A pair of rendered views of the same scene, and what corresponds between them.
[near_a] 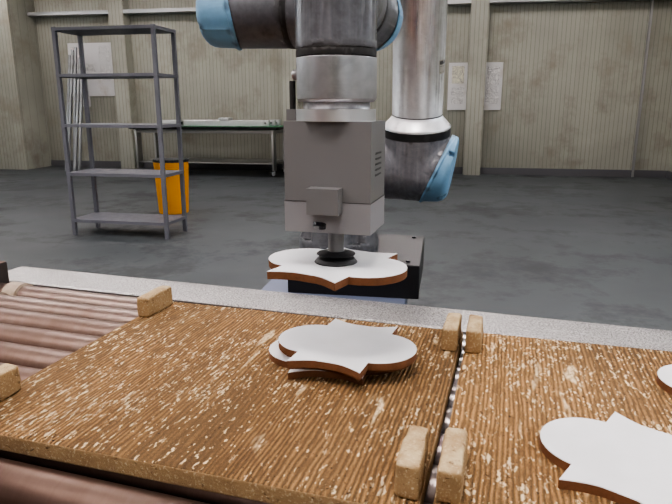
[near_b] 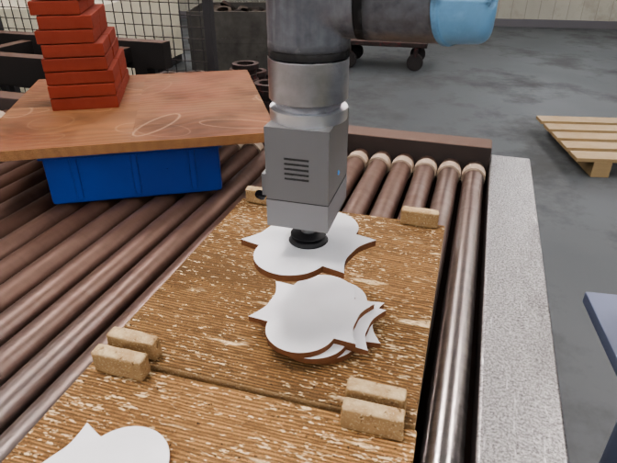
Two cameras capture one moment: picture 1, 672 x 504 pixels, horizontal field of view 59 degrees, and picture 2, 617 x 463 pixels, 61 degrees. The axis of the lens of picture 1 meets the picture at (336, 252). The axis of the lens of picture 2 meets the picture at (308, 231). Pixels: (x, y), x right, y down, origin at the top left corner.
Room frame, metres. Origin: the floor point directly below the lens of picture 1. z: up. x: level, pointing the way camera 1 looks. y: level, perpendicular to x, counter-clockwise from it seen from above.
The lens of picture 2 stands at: (0.58, -0.50, 1.34)
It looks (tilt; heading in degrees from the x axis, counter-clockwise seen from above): 30 degrees down; 90
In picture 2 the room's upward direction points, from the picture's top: straight up
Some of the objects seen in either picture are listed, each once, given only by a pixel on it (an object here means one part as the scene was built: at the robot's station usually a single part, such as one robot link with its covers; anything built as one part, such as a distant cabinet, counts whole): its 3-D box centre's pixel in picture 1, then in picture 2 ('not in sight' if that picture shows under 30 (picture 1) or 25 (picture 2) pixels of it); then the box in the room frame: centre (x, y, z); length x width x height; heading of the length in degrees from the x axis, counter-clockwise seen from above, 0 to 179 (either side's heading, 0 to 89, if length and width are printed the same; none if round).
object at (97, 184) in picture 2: not in sight; (140, 144); (0.24, 0.51, 0.97); 0.31 x 0.31 x 0.10; 12
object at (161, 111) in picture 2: not in sight; (140, 106); (0.23, 0.58, 1.03); 0.50 x 0.50 x 0.02; 12
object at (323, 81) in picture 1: (333, 84); (309, 80); (0.58, 0.00, 1.22); 0.08 x 0.08 x 0.05
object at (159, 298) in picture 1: (155, 300); (419, 217); (0.76, 0.24, 0.95); 0.06 x 0.02 x 0.03; 163
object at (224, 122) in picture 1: (212, 145); not in sight; (10.99, 2.24, 0.50); 2.76 x 1.03 x 1.00; 80
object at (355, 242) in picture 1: (339, 223); not in sight; (1.11, -0.01, 0.99); 0.15 x 0.15 x 0.10
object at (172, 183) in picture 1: (172, 185); not in sight; (6.88, 1.88, 0.31); 0.41 x 0.39 x 0.62; 80
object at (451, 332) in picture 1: (452, 331); (375, 397); (0.65, -0.13, 0.95); 0.06 x 0.02 x 0.03; 163
